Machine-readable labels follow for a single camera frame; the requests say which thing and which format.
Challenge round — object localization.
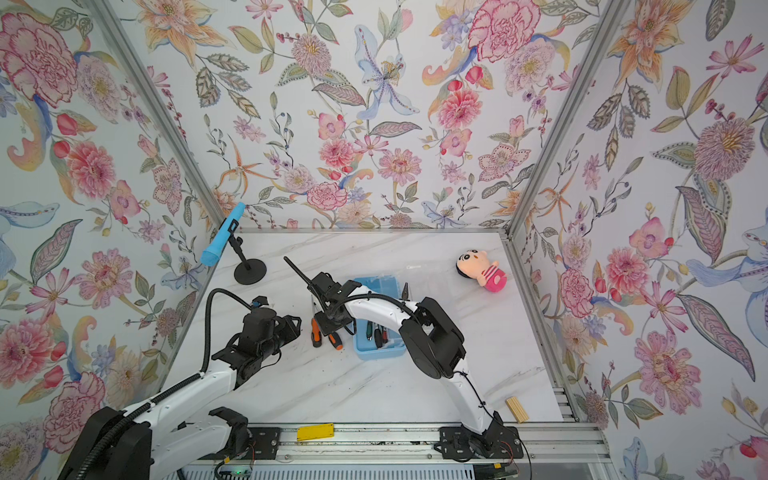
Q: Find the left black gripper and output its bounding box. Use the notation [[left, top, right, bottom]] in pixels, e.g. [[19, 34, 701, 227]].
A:
[[258, 314, 305, 362]]

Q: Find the light blue plastic toolbox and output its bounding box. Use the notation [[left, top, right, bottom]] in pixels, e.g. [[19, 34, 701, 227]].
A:
[[353, 275, 406, 361]]

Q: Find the black handled wrench tool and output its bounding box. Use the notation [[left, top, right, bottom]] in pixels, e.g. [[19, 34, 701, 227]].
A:
[[373, 327, 384, 349]]

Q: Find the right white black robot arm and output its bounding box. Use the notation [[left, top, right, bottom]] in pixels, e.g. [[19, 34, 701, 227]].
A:
[[283, 257, 504, 444]]

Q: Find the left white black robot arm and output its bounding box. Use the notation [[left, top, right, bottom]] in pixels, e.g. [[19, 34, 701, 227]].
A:
[[59, 288, 302, 479]]

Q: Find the orange black screwdriver right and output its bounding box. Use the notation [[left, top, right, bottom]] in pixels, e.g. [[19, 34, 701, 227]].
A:
[[328, 332, 343, 351]]

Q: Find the yellow tape label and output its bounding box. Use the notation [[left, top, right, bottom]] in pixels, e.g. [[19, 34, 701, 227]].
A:
[[296, 423, 335, 442]]

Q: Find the cartoon boy plush doll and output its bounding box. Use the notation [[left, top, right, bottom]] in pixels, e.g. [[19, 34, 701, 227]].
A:
[[456, 249, 507, 293]]

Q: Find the wooden block right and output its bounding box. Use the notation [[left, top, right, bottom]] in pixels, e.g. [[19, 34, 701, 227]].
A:
[[505, 396, 530, 423]]

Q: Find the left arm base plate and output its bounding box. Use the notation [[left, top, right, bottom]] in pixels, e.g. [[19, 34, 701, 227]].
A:
[[194, 425, 283, 462]]

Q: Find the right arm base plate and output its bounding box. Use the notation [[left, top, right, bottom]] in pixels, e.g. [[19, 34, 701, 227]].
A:
[[433, 424, 525, 462]]

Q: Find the aluminium front rail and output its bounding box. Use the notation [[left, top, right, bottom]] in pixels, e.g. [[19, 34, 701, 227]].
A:
[[249, 423, 610, 464]]

